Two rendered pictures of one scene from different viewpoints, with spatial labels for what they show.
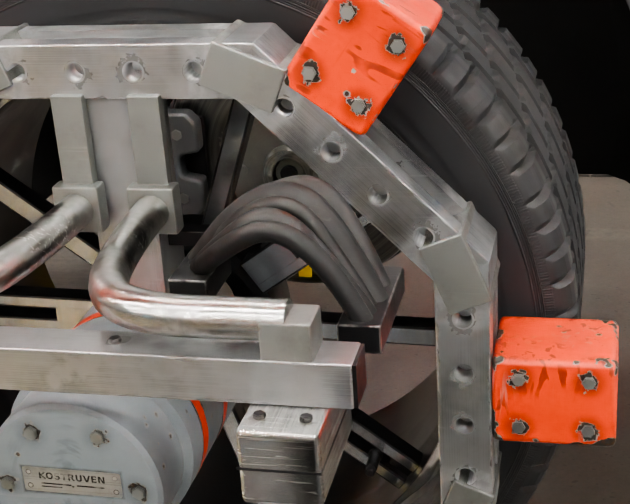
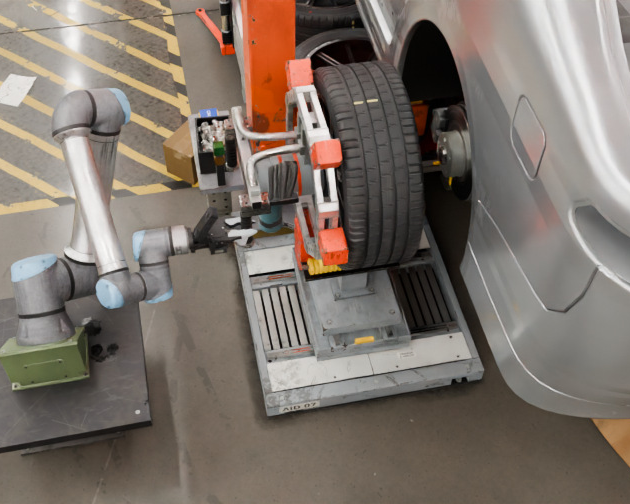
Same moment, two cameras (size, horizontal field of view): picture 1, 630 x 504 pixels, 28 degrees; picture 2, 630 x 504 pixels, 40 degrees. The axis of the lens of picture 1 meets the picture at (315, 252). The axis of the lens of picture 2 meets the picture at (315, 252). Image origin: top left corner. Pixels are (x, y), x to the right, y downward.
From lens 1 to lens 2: 2.22 m
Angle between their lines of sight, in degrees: 55
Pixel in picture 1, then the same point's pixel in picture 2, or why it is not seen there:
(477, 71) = (362, 178)
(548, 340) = (331, 238)
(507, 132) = (352, 195)
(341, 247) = (280, 185)
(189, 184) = (435, 133)
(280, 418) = (245, 199)
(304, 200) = (282, 172)
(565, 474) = not seen: hidden behind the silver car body
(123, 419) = (261, 177)
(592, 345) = (332, 246)
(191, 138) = (438, 123)
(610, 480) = not seen: hidden behind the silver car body
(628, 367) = not seen: outside the picture
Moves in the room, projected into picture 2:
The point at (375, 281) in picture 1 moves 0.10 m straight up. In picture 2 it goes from (281, 195) to (281, 171)
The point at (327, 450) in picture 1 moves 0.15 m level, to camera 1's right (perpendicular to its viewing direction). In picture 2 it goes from (247, 210) to (268, 246)
